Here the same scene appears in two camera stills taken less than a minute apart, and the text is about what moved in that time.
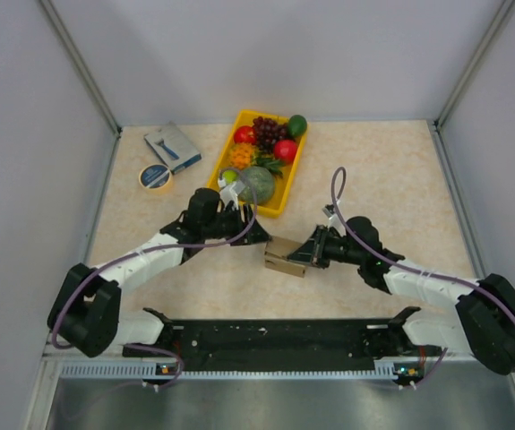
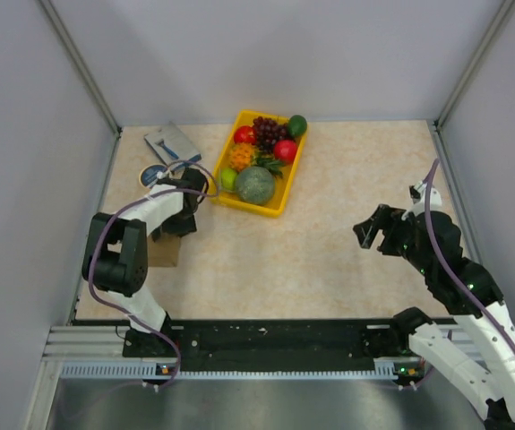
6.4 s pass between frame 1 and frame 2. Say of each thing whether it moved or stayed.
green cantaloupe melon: stayed
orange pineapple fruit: stayed
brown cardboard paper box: moved
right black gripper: moved
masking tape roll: stayed
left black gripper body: moved
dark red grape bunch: stayed
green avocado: stayed
